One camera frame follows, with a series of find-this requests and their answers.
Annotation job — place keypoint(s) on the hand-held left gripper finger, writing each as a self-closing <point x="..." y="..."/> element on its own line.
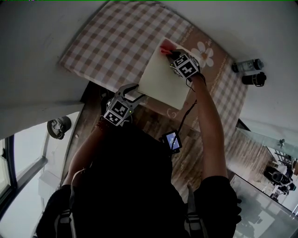
<point x="137" y="100"/>
<point x="129" y="87"/>

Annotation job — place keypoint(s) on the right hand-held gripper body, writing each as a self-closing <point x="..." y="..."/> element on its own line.
<point x="185" y="66"/>

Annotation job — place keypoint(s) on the small black screen device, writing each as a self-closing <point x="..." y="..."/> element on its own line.
<point x="173" y="141"/>

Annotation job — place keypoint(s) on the person's right forearm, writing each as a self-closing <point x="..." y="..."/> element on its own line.
<point x="210" y="120"/>

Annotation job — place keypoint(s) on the glass table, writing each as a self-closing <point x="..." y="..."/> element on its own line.
<point x="258" y="138"/>

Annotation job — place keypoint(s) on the dark window frame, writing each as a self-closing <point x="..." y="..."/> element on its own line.
<point x="11" y="167"/>

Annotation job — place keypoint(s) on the person's left forearm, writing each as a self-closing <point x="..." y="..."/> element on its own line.
<point x="80" y="153"/>

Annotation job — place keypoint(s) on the person's black shirt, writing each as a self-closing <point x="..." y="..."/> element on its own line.
<point x="216" y="200"/>

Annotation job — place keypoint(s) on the grey bottle with black cap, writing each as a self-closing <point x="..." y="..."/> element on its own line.
<point x="248" y="65"/>

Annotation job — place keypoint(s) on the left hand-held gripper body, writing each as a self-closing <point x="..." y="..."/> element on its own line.
<point x="116" y="111"/>

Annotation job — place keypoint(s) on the pink cloth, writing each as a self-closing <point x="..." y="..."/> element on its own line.
<point x="165" y="46"/>

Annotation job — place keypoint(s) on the black round bin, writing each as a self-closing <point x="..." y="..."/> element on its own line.
<point x="58" y="127"/>

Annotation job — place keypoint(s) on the white object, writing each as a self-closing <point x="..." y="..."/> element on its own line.
<point x="160" y="81"/>

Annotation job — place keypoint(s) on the black equipment on stand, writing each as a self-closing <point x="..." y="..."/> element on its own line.
<point x="280" y="179"/>

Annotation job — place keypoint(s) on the checkered flower-print tablecloth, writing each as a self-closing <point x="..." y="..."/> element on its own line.
<point x="111" y="41"/>

